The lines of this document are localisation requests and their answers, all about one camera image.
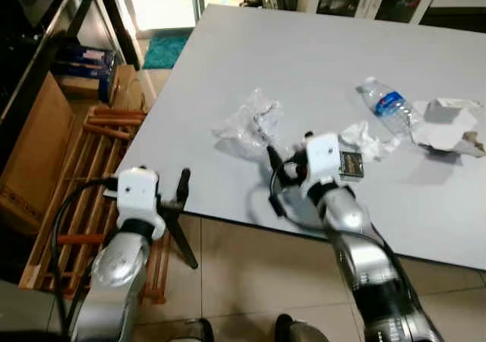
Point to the small dark printed packet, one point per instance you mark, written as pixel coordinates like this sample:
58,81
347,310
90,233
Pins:
352,165

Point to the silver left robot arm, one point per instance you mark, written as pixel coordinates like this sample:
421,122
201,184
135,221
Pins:
114,270

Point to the teal floor mat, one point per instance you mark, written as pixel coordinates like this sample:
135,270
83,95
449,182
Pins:
164,52

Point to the large brown cardboard box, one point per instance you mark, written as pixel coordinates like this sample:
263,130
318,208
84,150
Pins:
34,152

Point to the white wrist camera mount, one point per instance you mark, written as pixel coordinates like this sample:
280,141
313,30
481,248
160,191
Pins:
138,190
323,159

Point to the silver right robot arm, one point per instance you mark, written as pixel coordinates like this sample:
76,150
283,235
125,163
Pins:
372,266

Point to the black shelf unit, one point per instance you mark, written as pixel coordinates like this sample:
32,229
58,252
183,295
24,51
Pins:
34,30

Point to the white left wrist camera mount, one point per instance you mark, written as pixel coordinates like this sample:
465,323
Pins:
138,190

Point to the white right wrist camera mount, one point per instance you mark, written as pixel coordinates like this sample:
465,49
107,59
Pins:
323,159

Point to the wooden slatted rack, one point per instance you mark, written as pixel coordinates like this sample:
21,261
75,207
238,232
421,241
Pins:
80,175

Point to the open white cardboard box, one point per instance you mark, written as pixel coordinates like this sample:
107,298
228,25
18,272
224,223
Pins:
448,123

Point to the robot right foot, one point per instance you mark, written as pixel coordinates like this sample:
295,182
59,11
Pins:
300,330

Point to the crumpled clear plastic bag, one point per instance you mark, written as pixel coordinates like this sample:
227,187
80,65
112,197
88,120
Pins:
250,121

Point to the clear bottle with blue label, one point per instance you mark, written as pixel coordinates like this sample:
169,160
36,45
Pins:
389,105

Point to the crumpled white tissue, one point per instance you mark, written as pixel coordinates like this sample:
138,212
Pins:
364,138

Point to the blue printed carton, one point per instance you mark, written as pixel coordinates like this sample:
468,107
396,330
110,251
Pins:
87,61

